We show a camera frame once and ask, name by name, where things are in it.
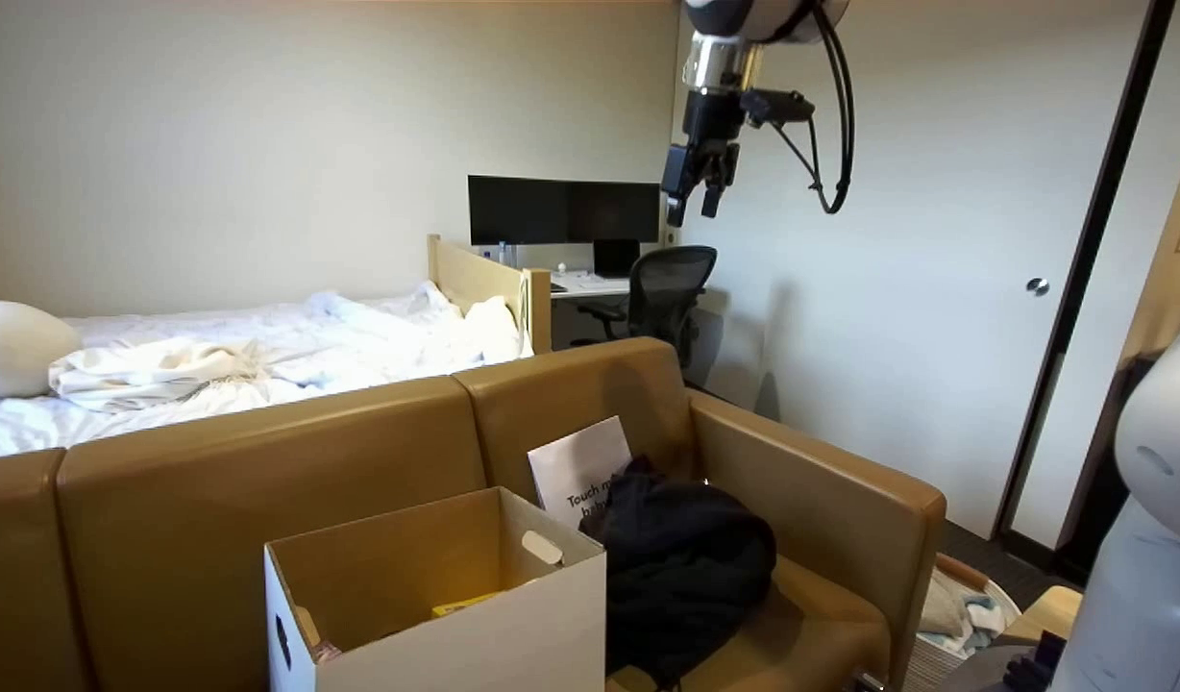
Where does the tan wooden wardrobe panel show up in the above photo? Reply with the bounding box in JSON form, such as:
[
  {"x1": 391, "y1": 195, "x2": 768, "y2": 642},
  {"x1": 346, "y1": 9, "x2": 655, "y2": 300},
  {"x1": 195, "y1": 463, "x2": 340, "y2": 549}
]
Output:
[{"x1": 1117, "y1": 121, "x2": 1180, "y2": 369}]

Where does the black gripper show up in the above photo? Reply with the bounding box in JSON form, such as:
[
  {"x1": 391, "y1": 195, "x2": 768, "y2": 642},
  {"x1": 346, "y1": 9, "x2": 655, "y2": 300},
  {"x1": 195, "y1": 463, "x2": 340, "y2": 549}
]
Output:
[{"x1": 657, "y1": 85, "x2": 751, "y2": 235}]

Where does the white touch me baby sign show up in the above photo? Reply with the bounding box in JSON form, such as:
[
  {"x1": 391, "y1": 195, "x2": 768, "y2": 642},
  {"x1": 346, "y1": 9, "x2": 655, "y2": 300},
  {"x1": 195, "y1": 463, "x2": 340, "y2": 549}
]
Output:
[{"x1": 524, "y1": 412, "x2": 639, "y2": 531}]

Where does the black computer monitor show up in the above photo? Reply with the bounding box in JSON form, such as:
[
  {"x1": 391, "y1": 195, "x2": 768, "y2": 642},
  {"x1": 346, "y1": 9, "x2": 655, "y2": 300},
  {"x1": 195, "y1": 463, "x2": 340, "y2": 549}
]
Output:
[{"x1": 466, "y1": 172, "x2": 665, "y2": 282}]

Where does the white bed mattress sheet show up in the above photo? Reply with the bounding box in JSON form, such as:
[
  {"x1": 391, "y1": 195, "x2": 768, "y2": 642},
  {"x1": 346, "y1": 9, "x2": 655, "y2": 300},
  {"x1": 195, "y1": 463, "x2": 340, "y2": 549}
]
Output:
[{"x1": 0, "y1": 282, "x2": 531, "y2": 467}]

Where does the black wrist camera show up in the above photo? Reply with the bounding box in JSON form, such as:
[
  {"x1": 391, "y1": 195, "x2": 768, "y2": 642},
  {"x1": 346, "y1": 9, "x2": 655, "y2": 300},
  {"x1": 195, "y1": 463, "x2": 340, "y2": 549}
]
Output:
[{"x1": 739, "y1": 85, "x2": 818, "y2": 136}]

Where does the white paper bag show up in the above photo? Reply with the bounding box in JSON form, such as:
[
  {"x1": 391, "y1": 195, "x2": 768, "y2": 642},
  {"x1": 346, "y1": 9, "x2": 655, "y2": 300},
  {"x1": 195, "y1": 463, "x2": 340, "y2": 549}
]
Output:
[{"x1": 914, "y1": 565, "x2": 1021, "y2": 665}]

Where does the tan leather couch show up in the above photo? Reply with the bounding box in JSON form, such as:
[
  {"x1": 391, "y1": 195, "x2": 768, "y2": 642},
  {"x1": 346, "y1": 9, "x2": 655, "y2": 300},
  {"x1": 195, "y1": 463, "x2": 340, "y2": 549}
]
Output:
[{"x1": 0, "y1": 333, "x2": 949, "y2": 692}]

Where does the dark navy hoodie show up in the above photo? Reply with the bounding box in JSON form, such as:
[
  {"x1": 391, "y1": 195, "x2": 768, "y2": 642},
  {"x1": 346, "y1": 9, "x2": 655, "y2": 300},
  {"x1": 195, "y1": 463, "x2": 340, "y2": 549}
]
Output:
[{"x1": 578, "y1": 455, "x2": 782, "y2": 692}]

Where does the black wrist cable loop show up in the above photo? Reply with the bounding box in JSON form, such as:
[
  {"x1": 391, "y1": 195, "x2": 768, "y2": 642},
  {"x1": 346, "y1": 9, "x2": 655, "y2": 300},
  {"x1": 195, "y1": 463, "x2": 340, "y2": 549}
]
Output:
[{"x1": 760, "y1": 0, "x2": 861, "y2": 218}]

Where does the tan cardboard piece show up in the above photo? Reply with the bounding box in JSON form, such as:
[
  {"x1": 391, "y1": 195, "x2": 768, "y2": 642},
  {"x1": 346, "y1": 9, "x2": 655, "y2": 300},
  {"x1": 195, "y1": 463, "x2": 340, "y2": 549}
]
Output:
[{"x1": 996, "y1": 580, "x2": 1089, "y2": 647}]

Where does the black mesh office chair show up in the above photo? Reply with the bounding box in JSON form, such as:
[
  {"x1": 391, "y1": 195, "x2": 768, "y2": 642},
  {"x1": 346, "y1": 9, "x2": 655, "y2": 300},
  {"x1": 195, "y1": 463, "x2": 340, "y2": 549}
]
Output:
[{"x1": 578, "y1": 241, "x2": 724, "y2": 377}]

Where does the white cardboard box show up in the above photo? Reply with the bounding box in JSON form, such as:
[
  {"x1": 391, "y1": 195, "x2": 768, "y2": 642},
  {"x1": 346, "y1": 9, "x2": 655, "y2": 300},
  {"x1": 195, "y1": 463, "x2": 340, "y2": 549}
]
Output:
[{"x1": 256, "y1": 480, "x2": 611, "y2": 692}]

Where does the white pillow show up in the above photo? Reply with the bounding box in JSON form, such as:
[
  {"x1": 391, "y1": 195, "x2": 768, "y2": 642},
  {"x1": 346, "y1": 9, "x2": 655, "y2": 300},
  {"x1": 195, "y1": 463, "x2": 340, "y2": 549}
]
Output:
[{"x1": 0, "y1": 298, "x2": 85, "y2": 404}]

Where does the white desk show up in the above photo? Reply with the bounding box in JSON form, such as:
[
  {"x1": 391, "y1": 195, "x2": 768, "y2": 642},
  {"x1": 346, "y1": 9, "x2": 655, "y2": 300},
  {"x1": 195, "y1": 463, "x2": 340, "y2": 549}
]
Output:
[{"x1": 534, "y1": 266, "x2": 643, "y2": 354}]

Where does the crumpled white blanket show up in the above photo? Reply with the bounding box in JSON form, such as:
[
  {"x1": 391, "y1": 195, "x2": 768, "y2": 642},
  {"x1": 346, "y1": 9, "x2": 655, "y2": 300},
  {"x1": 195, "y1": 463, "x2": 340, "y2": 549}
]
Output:
[{"x1": 48, "y1": 286, "x2": 527, "y2": 417}]

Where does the dark door frame strip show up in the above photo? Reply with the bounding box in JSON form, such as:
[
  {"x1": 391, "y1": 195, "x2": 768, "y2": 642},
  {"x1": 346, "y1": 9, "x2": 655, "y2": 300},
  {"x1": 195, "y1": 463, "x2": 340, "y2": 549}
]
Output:
[{"x1": 988, "y1": 0, "x2": 1180, "y2": 542}]

